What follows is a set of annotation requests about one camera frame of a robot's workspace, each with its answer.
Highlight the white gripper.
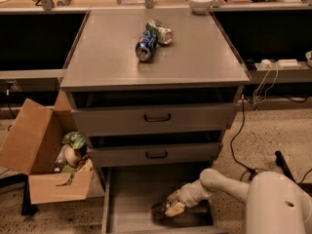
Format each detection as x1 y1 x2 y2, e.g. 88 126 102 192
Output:
165 180 211 217

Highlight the orange crushed soda can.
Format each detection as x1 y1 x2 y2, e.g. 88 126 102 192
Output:
150 201 171 219

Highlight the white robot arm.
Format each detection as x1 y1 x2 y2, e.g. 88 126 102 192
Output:
164 169 312 234

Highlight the bottom open grey drawer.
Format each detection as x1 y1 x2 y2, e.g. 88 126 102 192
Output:
102 163 229 234

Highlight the middle grey drawer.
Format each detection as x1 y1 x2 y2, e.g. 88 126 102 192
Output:
88 142 221 167

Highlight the top grey drawer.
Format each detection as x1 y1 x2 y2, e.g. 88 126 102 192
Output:
72 103 235 137

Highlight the grey drawer cabinet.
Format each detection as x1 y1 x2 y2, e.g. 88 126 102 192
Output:
59 7 252 234

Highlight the blue Pepsi can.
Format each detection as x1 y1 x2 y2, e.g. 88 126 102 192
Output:
136 30 158 61

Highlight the green soda can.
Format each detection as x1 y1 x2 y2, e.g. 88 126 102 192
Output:
146 19 173 46

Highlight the black chair leg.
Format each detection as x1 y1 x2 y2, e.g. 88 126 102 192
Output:
275 150 294 180

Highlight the brown cardboard box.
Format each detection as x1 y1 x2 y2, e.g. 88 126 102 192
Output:
0 92 104 204

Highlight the white power strip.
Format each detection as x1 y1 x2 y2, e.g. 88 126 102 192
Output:
260 59 300 70

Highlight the white bowl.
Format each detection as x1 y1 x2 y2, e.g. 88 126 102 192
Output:
187 0 214 14

